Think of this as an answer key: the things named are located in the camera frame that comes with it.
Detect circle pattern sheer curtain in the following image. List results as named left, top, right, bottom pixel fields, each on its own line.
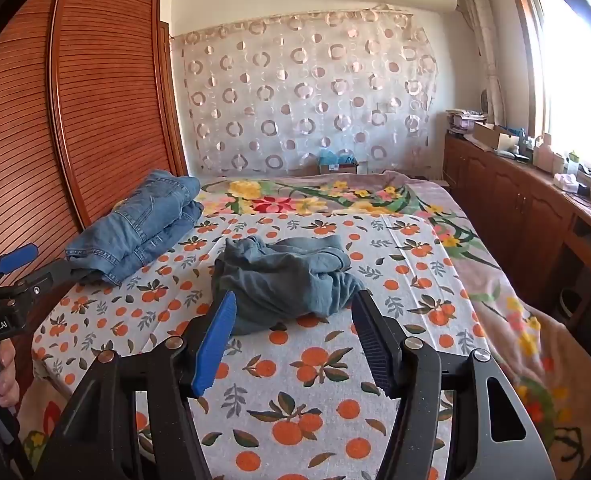
left=172, top=8, right=439, bottom=176

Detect folded blue denim jeans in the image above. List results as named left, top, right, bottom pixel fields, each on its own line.
left=66, top=170, right=204, bottom=286

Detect wooden cabinet counter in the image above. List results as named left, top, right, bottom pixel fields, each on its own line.
left=442, top=129, right=591, bottom=311

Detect floral pink blanket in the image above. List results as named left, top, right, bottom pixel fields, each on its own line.
left=20, top=172, right=591, bottom=479

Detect window with wooden frame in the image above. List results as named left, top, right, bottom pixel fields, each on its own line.
left=516, top=0, right=591, bottom=169

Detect white plastic jug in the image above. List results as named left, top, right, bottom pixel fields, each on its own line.
left=533, top=132, right=553, bottom=174

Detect grey-blue shorts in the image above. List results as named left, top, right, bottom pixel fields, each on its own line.
left=212, top=235, right=365, bottom=335

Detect stack of books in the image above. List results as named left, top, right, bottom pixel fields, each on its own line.
left=445, top=108, right=486, bottom=134

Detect wooden slatted wardrobe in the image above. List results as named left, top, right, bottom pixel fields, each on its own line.
left=0, top=0, right=190, bottom=401

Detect cardboard box on counter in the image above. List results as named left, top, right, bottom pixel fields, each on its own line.
left=472, top=122, right=520, bottom=151

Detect person's left hand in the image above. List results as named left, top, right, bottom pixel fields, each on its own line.
left=0, top=338, right=20, bottom=415

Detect beige tied window curtain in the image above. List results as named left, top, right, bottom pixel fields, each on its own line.
left=465, top=0, right=506, bottom=125

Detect cardboard box with blue cloth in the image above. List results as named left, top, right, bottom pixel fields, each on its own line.
left=317, top=150, right=358, bottom=174

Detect orange fruit print sheet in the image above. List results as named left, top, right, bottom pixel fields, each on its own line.
left=32, top=214, right=486, bottom=479

